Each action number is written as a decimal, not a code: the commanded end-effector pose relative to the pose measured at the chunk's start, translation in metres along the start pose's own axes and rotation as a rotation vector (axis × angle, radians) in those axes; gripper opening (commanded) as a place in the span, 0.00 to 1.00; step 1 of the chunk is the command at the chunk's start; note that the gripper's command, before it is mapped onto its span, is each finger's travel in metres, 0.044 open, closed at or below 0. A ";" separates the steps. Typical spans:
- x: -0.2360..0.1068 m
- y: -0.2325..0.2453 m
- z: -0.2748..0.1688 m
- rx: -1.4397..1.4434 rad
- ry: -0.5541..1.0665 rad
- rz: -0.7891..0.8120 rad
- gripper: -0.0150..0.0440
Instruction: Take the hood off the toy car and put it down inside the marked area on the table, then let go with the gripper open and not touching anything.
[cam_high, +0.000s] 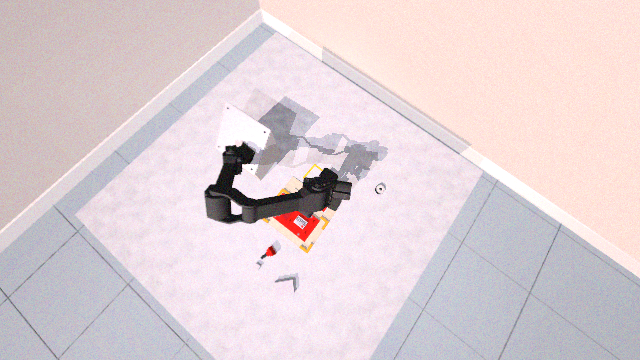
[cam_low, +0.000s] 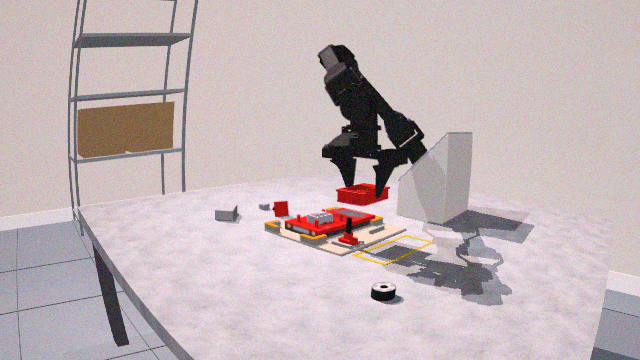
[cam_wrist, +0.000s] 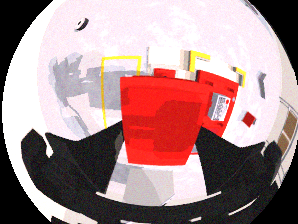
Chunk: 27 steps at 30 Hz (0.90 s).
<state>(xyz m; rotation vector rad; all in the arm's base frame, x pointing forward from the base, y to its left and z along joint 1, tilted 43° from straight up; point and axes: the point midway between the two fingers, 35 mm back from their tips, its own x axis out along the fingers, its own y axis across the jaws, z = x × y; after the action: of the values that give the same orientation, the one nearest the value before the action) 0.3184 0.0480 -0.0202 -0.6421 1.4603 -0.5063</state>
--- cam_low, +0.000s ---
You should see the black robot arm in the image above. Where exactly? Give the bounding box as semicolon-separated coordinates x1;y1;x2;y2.
317;44;428;165

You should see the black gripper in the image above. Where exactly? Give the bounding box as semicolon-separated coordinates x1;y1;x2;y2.
322;120;408;199

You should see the black toy tyre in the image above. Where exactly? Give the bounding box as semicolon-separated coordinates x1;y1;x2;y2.
371;282;396;301

